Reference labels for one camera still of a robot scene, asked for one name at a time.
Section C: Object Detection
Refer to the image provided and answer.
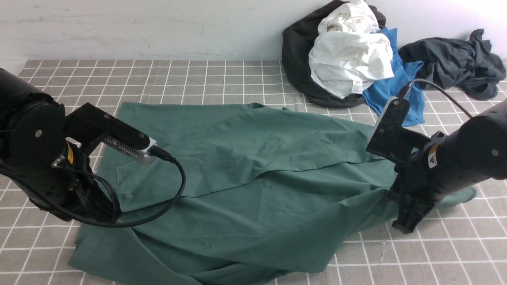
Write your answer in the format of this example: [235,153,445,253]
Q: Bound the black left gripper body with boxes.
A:
[48,154,121,223]

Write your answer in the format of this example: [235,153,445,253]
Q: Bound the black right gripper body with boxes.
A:
[387,132,456,209]

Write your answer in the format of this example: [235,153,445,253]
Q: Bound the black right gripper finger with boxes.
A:
[391,206,432,234]

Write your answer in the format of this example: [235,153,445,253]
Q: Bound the green long-sleeved shirt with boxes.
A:
[68,102,478,285]

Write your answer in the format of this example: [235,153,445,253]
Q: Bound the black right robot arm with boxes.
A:
[389,101,507,234]

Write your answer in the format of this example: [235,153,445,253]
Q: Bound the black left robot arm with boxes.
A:
[1,69,120,223]

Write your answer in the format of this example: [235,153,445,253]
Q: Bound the blue crumpled shirt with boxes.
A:
[362,27,426,127]

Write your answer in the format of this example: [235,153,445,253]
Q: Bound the white crumpled shirt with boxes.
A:
[309,0,394,99]

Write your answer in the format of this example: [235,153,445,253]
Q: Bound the dark grey crumpled garment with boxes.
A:
[398,29,506,101]

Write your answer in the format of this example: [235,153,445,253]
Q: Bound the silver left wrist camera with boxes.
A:
[102,136,157,165]

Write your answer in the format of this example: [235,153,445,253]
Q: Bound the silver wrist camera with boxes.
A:
[368,96,410,144]
[102,136,157,165]

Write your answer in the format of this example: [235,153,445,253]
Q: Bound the black left camera cable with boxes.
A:
[51,146,187,228]

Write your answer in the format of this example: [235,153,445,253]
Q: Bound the black camera cable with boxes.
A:
[51,146,187,228]
[397,79,474,119]

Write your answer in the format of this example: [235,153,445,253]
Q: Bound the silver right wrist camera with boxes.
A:
[368,96,410,144]

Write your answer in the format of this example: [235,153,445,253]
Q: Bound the black right camera cable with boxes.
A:
[397,79,474,119]

